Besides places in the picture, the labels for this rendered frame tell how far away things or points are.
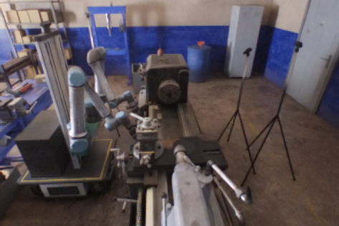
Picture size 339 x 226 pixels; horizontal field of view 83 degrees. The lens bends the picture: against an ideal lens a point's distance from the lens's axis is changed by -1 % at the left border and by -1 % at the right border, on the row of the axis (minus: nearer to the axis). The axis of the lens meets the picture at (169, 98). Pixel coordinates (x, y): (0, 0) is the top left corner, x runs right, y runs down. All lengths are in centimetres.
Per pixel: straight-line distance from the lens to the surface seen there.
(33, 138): 232
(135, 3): 546
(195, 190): 113
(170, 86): 214
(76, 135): 186
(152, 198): 148
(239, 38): 546
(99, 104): 192
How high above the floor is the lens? 206
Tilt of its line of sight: 28 degrees down
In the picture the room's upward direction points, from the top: straight up
